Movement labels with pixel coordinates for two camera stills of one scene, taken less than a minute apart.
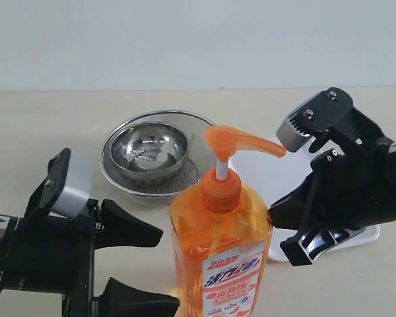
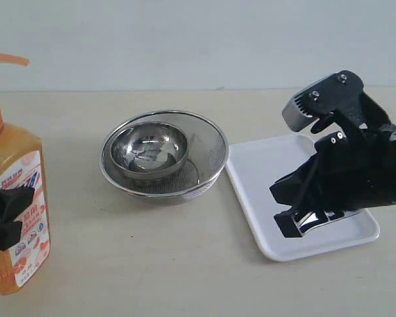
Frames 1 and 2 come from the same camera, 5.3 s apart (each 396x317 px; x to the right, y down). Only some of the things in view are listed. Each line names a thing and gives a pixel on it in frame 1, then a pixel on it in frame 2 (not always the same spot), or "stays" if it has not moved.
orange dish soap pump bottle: (222, 236) to (14, 159)
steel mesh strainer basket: (200, 162) stays
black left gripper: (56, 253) to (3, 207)
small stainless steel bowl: (149, 150) stays
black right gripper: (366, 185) to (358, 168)
